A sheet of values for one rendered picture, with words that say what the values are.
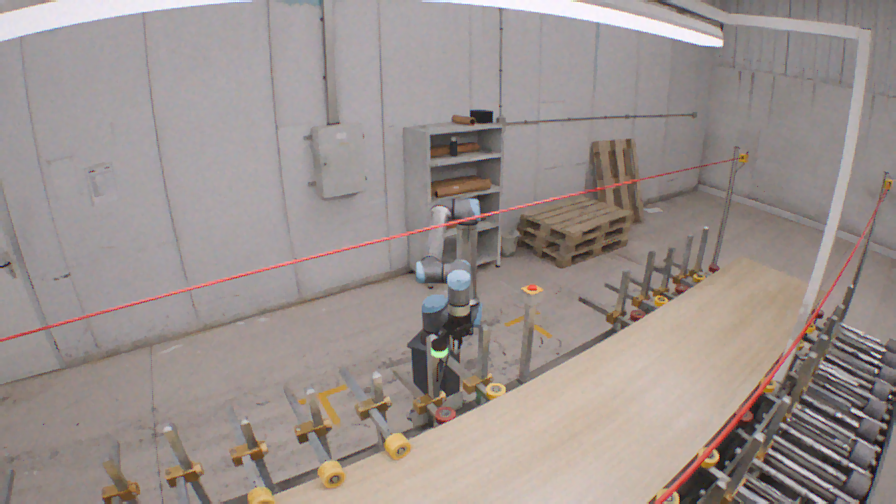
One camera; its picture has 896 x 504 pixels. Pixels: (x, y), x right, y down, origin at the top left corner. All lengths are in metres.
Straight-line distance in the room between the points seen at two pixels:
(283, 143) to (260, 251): 0.98
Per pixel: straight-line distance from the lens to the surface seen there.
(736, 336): 2.59
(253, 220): 4.07
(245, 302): 4.34
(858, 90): 2.05
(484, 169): 4.83
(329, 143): 3.86
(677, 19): 1.74
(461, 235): 2.38
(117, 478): 1.72
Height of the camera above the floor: 2.15
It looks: 24 degrees down
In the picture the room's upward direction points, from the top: 1 degrees counter-clockwise
